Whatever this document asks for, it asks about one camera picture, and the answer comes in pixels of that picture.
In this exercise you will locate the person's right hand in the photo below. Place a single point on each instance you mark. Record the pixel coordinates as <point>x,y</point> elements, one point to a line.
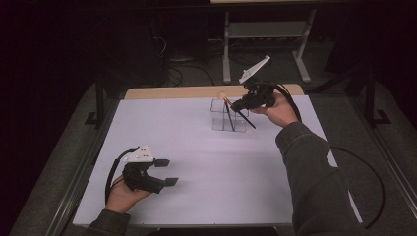
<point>282,111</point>

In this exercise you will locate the thin makeup brush orange end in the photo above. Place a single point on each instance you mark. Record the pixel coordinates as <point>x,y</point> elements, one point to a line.
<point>230,119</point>

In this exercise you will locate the grey metal rail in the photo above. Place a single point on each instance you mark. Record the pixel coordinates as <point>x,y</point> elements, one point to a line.
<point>70,193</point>
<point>393,170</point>

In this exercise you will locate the black metal stand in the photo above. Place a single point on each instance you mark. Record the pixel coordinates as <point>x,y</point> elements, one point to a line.
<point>370,98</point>
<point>99,101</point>

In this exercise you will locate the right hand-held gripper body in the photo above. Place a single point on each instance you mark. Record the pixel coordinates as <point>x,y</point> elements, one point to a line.
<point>262,95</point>

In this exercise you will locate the wooden table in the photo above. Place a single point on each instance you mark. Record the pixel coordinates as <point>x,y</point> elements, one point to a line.
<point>170,92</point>

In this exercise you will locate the clear acrylic organizer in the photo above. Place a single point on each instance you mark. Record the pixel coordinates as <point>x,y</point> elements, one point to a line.
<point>218,118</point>

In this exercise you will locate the round-headed makeup brush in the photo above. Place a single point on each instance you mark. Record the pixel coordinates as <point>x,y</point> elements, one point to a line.
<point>222,95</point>

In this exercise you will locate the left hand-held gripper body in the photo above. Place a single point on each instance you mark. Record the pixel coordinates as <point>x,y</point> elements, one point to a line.
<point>141,178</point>

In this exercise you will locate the person's left hand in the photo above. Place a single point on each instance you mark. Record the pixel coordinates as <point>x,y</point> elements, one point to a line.
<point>121,198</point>

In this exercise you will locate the white metal desk frame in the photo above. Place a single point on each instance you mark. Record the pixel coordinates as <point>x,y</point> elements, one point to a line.
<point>226,49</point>

